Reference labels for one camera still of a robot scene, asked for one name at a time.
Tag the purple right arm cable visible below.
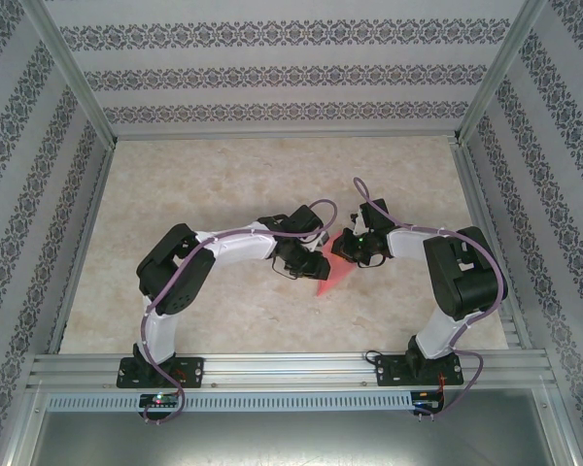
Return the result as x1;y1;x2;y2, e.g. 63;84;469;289
352;177;510;423

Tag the pink paper sheet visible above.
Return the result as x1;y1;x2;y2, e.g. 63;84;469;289
314;227;359;298

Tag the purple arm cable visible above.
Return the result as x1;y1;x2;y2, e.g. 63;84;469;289
143;198;339;428
352;177;510;423

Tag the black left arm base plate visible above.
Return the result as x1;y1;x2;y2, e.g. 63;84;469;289
116;356;206;389

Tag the grey sheet metal panel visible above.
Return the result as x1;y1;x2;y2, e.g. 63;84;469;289
2;387;582;466

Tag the aluminium frame post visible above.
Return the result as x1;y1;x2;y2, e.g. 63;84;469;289
21;0;118;150
451;0;550;145

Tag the slotted grey cable duct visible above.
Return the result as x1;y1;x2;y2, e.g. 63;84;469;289
46;390;446;413

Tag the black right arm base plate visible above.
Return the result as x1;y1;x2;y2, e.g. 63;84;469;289
374;353;465;388

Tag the aluminium mounting rail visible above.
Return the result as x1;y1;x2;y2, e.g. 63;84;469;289
26;352;558;389

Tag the aluminium back rail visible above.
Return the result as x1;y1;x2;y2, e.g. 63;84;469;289
114;133;461;144

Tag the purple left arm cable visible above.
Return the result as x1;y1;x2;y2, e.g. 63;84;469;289
143;198;339;428

